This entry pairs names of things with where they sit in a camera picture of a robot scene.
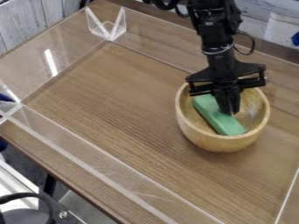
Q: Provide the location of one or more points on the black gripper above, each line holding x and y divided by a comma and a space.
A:
225, 74

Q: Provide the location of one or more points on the green rectangular block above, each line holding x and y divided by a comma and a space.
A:
224, 124

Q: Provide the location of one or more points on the brown wooden bowl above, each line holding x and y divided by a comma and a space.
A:
252, 116

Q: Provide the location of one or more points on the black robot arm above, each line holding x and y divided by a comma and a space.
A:
215, 20

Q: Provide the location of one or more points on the white cylindrical container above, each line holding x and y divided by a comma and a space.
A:
281, 30

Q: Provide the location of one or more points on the black table leg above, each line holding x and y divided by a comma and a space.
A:
49, 185

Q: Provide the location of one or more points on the clear acrylic corner bracket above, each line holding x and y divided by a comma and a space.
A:
106, 30

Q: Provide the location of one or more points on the clear acrylic front wall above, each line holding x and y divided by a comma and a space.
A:
118, 150

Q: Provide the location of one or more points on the grey metal base plate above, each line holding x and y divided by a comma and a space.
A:
72, 210

